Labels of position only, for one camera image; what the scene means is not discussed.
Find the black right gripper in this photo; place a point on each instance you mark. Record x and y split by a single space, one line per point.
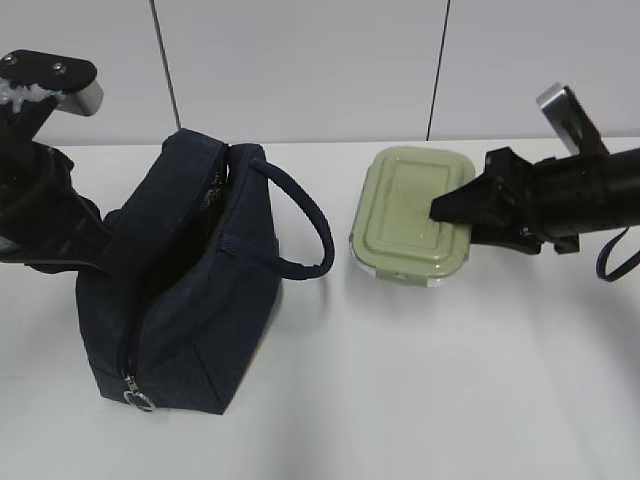
553 200

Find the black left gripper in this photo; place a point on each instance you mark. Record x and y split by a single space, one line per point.
45 223

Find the green lidded glass container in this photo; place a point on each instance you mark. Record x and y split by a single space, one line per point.
393 237

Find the navy blue lunch bag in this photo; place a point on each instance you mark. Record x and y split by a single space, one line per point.
193 272

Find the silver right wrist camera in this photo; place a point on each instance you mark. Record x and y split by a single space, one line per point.
570 122

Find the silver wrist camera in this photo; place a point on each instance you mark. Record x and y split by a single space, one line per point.
570 122
29 76

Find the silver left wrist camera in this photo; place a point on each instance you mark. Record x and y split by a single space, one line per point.
29 76

